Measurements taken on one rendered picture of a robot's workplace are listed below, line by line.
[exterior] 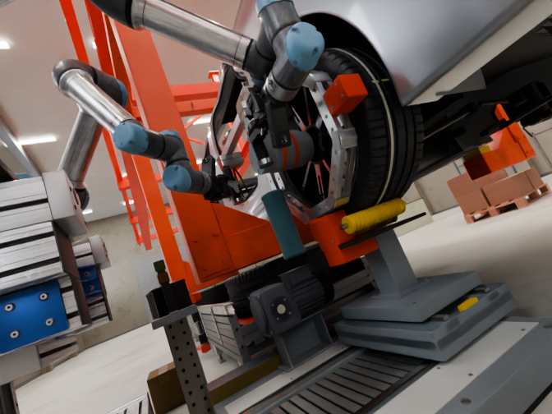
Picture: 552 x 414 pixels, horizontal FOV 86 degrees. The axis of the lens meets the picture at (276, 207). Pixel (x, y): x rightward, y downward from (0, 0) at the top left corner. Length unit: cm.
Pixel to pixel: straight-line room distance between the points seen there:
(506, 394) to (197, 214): 116
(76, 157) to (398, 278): 120
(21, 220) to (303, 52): 56
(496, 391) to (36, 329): 87
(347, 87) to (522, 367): 77
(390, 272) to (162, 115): 123
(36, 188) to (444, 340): 97
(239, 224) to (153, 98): 74
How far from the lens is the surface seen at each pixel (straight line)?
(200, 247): 136
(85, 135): 124
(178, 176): 88
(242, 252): 139
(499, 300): 116
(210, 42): 81
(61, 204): 63
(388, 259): 114
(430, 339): 95
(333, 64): 103
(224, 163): 119
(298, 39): 63
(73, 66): 113
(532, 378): 94
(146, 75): 173
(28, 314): 65
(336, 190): 96
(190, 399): 151
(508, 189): 492
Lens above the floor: 48
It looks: 10 degrees up
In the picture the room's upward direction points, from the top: 22 degrees counter-clockwise
